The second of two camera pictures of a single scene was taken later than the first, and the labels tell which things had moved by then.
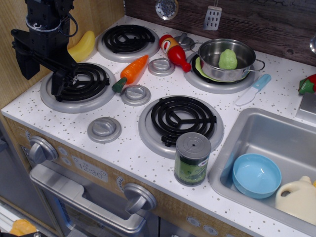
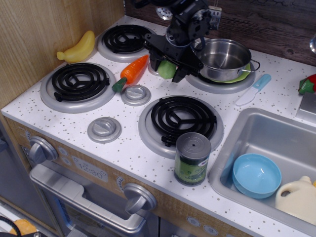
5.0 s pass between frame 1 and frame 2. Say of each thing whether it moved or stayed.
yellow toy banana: stayed
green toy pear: moved
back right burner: stayed
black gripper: moved
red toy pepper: stayed
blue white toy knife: stayed
